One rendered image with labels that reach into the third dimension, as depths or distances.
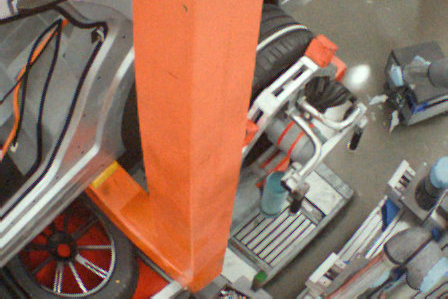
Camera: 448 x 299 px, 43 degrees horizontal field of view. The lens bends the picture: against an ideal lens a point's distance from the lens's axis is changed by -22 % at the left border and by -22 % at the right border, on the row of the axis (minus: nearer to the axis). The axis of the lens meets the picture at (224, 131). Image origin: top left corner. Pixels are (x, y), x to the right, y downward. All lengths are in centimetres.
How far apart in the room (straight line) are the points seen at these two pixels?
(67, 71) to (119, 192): 50
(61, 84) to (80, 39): 18
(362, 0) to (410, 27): 37
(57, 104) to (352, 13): 216
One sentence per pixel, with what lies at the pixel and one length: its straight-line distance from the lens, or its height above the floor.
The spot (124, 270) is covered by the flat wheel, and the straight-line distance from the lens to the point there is 257.
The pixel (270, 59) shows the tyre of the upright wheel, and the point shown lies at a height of 118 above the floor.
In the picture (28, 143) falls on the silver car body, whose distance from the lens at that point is 252.
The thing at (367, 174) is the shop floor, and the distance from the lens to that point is 337.
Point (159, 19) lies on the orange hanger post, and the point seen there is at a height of 210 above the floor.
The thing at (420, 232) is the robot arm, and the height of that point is 146.
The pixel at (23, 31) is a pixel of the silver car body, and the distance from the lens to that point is 256.
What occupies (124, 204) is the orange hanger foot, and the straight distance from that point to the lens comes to 248.
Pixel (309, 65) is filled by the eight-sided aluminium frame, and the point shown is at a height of 112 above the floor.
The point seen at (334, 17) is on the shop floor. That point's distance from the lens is 387.
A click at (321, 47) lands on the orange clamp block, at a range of 227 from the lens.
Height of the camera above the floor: 296
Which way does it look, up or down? 61 degrees down
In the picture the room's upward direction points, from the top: 5 degrees clockwise
